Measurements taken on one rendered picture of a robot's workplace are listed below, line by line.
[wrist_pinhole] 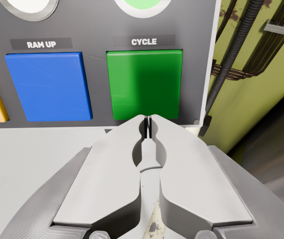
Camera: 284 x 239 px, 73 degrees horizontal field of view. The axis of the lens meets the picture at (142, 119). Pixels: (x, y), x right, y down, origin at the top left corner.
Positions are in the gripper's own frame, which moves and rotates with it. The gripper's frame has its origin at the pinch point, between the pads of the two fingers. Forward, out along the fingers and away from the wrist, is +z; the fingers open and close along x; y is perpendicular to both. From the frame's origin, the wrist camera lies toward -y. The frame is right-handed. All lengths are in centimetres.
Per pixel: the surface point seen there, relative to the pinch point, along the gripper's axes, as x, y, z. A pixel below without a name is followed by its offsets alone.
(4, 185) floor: -86, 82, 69
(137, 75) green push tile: -0.9, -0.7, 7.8
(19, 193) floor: -75, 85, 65
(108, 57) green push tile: -3.6, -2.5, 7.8
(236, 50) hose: 20.0, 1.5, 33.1
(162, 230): 3.4, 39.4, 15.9
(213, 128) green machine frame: 25, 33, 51
